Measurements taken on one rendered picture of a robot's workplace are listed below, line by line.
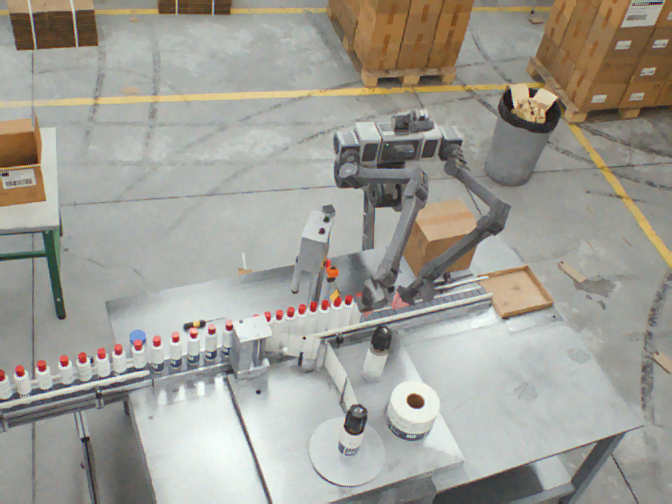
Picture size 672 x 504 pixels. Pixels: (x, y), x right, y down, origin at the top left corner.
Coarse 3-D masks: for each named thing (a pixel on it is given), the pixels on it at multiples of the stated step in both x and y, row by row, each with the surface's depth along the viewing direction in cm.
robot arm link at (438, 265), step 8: (488, 216) 333; (480, 224) 336; (472, 232) 342; (480, 232) 338; (488, 232) 338; (496, 232) 340; (464, 240) 344; (472, 240) 341; (480, 240) 341; (456, 248) 346; (464, 248) 344; (472, 248) 345; (440, 256) 352; (448, 256) 349; (456, 256) 347; (432, 264) 354; (440, 264) 351; (448, 264) 351; (432, 272) 353; (440, 272) 355
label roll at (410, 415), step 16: (400, 384) 326; (416, 384) 327; (400, 400) 320; (416, 400) 326; (432, 400) 322; (400, 416) 315; (416, 416) 316; (432, 416) 317; (400, 432) 321; (416, 432) 319
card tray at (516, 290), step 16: (496, 272) 403; (512, 272) 408; (528, 272) 409; (496, 288) 398; (512, 288) 400; (528, 288) 401; (544, 288) 398; (496, 304) 391; (512, 304) 392; (528, 304) 394; (544, 304) 391
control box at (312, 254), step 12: (312, 216) 323; (324, 216) 324; (312, 228) 318; (324, 228) 319; (312, 240) 314; (324, 240) 314; (300, 252) 320; (312, 252) 318; (324, 252) 319; (300, 264) 325; (312, 264) 323
